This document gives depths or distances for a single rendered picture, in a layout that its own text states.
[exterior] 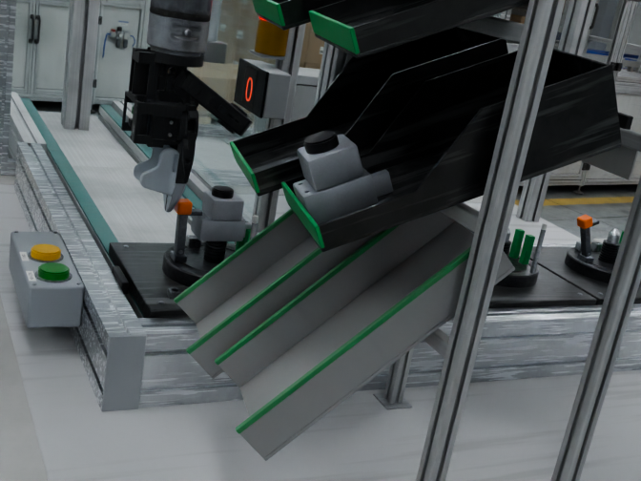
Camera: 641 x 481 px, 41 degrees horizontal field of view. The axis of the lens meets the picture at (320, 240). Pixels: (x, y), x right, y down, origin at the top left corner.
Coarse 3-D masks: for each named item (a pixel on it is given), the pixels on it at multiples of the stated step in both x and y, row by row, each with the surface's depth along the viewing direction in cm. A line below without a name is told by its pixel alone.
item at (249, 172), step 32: (448, 32) 96; (352, 64) 95; (384, 64) 96; (416, 64) 97; (448, 64) 84; (352, 96) 96; (384, 96) 84; (288, 128) 95; (320, 128) 96; (352, 128) 84; (384, 128) 85; (256, 160) 93; (288, 160) 84; (256, 192) 84
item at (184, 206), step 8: (184, 200) 116; (176, 208) 116; (184, 208) 116; (176, 216) 117; (184, 216) 117; (176, 224) 118; (184, 224) 117; (176, 232) 118; (184, 232) 117; (176, 240) 118; (184, 240) 118; (176, 248) 118; (184, 248) 118
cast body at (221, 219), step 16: (208, 192) 119; (224, 192) 117; (208, 208) 118; (224, 208) 117; (240, 208) 118; (192, 224) 120; (208, 224) 117; (224, 224) 118; (240, 224) 119; (208, 240) 118; (224, 240) 119; (240, 240) 120
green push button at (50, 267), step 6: (42, 264) 114; (48, 264) 114; (54, 264) 115; (60, 264) 115; (42, 270) 112; (48, 270) 112; (54, 270) 113; (60, 270) 113; (66, 270) 114; (42, 276) 112; (48, 276) 112; (54, 276) 112; (60, 276) 113; (66, 276) 113
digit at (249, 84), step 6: (246, 66) 136; (246, 72) 136; (252, 72) 134; (246, 78) 136; (252, 78) 134; (246, 84) 136; (252, 84) 134; (246, 90) 136; (252, 90) 134; (246, 96) 136; (252, 96) 134; (246, 102) 136; (252, 102) 134
